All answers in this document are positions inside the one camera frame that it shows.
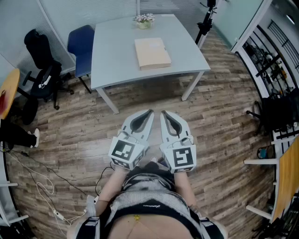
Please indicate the teal object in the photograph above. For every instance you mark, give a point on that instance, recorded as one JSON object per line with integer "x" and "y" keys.
{"x": 263, "y": 152}

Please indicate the white furniture frame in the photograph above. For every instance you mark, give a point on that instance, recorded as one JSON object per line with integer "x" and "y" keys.
{"x": 5, "y": 198}

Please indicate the person's left forearm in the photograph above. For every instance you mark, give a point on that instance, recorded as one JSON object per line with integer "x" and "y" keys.
{"x": 112, "y": 184}

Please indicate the round wooden table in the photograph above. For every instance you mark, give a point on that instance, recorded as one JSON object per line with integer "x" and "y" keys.
{"x": 9, "y": 93}

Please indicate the black office chair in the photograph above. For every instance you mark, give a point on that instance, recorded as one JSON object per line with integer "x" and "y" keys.
{"x": 39, "y": 58}

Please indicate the black swivel chair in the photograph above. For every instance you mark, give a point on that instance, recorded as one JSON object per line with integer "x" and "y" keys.
{"x": 278, "y": 112}

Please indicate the person's right forearm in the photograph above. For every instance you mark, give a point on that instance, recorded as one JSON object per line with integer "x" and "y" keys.
{"x": 187, "y": 189}

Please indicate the white shelf rack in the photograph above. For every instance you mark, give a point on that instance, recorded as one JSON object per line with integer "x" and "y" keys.
{"x": 268, "y": 53}

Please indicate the wooden table with white frame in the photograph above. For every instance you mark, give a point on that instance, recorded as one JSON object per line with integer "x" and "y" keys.
{"x": 287, "y": 175}

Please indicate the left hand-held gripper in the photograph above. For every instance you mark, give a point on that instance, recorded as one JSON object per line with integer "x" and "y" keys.
{"x": 123, "y": 151}

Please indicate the grey square table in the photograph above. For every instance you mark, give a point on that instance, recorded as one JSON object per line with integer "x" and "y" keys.
{"x": 112, "y": 58}

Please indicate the blue chair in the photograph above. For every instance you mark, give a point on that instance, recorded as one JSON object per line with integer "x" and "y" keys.
{"x": 81, "y": 46}

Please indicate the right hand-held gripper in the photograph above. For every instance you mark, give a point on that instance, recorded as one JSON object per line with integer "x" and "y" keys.
{"x": 182, "y": 158}

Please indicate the person's torso in striped top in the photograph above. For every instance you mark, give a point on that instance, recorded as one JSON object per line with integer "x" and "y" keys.
{"x": 149, "y": 210}

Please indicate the potted pink flowers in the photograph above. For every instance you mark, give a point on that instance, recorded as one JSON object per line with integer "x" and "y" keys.
{"x": 144, "y": 21}

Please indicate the black tripod stand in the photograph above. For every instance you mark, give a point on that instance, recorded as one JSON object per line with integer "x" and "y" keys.
{"x": 205, "y": 23}

